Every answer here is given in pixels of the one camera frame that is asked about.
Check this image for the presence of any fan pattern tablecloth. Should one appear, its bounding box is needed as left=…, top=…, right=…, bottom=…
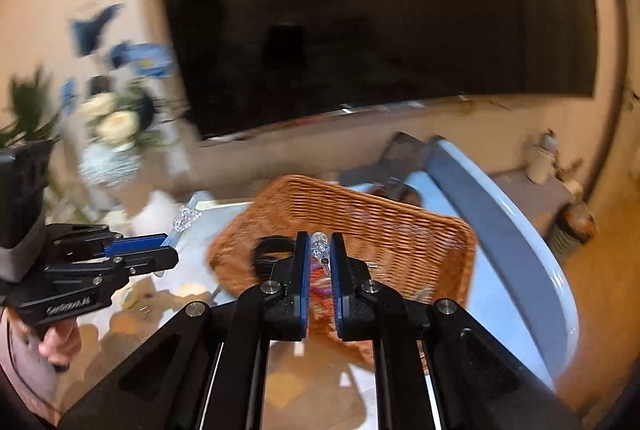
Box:
left=50, top=195, right=433, bottom=430

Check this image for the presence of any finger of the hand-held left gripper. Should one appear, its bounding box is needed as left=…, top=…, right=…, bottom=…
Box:
left=104, top=233, right=169, bottom=257
left=97, top=246, right=180, bottom=282

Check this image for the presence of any clear bead bracelet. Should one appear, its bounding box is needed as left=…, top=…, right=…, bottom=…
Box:
left=165, top=204, right=204, bottom=242

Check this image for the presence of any white bottle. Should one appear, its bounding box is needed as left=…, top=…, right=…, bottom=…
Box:
left=529, top=129, right=559, bottom=184

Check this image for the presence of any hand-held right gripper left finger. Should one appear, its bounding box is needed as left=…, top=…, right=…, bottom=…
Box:
left=60, top=231, right=313, bottom=430

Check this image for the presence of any green bamboo plant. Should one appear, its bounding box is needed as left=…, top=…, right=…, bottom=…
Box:
left=0, top=65, right=62, bottom=148

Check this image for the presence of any black television screen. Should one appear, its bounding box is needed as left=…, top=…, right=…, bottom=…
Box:
left=154, top=0, right=602, bottom=142

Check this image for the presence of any crystal charm bracelet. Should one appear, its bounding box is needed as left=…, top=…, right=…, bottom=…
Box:
left=312, top=231, right=334, bottom=280

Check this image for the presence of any brown wicker basket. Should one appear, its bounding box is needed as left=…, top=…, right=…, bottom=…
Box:
left=206, top=174, right=478, bottom=363

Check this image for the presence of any blue and white flower bouquet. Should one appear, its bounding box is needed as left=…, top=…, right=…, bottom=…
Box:
left=59, top=0, right=197, bottom=191

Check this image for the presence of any person's left hand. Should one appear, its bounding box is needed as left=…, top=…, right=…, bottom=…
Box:
left=37, top=319, right=83, bottom=363

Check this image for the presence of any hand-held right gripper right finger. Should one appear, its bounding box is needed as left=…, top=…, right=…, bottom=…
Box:
left=330, top=232, right=583, bottom=430

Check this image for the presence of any white ribbed vase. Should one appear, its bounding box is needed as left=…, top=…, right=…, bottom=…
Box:
left=129, top=189, right=177, bottom=238

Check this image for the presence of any grey screen stand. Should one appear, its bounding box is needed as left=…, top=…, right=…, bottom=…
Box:
left=379, top=131, right=432, bottom=191

